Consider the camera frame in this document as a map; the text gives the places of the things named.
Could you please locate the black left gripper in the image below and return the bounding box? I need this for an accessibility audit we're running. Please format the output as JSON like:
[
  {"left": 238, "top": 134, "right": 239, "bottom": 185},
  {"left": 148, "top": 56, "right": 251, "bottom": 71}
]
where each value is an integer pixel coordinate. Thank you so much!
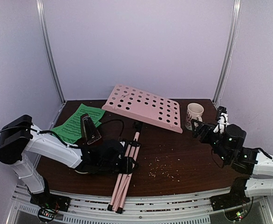
[{"left": 99, "top": 156, "right": 139, "bottom": 173}]

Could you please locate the brown wooden metronome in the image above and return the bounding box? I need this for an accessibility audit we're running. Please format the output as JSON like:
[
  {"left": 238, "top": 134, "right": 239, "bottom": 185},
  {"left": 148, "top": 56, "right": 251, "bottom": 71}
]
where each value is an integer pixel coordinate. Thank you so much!
[{"left": 80, "top": 113, "right": 102, "bottom": 146}]

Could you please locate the green sheet music page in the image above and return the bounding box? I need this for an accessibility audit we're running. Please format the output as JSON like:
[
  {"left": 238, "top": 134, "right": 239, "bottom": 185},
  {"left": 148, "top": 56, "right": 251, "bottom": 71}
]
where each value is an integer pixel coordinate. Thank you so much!
[
  {"left": 63, "top": 103, "right": 106, "bottom": 131},
  {"left": 51, "top": 125, "right": 82, "bottom": 144}
]

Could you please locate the pink music stand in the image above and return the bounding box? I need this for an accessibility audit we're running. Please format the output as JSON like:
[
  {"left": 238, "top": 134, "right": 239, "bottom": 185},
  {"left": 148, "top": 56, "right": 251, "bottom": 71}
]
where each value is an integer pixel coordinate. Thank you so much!
[{"left": 102, "top": 84, "right": 183, "bottom": 214}]

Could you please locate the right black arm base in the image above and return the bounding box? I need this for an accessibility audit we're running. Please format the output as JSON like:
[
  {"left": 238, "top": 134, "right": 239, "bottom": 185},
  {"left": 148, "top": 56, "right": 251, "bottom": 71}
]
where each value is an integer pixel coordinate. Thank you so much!
[{"left": 210, "top": 177, "right": 250, "bottom": 211}]

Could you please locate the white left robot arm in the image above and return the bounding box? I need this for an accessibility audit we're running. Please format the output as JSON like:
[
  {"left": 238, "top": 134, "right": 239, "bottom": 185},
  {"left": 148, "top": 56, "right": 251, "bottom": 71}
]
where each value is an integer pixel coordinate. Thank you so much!
[{"left": 0, "top": 115, "right": 138, "bottom": 207}]

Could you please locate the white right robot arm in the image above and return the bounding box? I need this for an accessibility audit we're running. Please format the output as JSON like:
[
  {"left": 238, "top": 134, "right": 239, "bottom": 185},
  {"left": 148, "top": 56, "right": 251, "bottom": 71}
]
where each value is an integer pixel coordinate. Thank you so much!
[{"left": 191, "top": 119, "right": 273, "bottom": 206}]

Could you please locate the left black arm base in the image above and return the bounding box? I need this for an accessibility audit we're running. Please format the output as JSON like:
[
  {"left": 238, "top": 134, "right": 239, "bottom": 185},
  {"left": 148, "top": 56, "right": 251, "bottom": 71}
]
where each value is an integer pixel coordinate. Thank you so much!
[{"left": 29, "top": 178, "right": 71, "bottom": 212}]

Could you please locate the white floral ceramic mug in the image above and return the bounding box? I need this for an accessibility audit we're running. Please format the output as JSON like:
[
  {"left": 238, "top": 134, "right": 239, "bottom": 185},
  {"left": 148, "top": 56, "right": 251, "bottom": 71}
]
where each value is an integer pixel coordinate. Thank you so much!
[{"left": 185, "top": 103, "right": 204, "bottom": 131}]

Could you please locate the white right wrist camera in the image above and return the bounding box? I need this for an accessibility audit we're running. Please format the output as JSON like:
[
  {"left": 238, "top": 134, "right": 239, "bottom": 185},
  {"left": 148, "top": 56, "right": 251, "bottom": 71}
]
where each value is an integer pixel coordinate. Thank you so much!
[{"left": 213, "top": 106, "right": 229, "bottom": 134}]

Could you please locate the right aluminium frame post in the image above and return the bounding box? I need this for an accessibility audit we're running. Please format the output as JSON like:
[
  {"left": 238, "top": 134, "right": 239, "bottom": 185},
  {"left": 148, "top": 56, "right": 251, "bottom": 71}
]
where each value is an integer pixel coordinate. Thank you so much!
[{"left": 212, "top": 0, "right": 242, "bottom": 107}]

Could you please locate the aluminium frame post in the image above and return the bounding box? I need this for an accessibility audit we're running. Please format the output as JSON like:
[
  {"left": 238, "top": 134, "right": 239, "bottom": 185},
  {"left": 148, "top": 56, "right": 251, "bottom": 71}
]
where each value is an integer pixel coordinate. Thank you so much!
[
  {"left": 36, "top": 0, "right": 66, "bottom": 104},
  {"left": 212, "top": 0, "right": 242, "bottom": 107}
]

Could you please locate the left aluminium frame post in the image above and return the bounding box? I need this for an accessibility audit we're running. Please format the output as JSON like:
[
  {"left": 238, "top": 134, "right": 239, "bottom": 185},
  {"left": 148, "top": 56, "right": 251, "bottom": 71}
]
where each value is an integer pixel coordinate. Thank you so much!
[{"left": 36, "top": 0, "right": 66, "bottom": 104}]

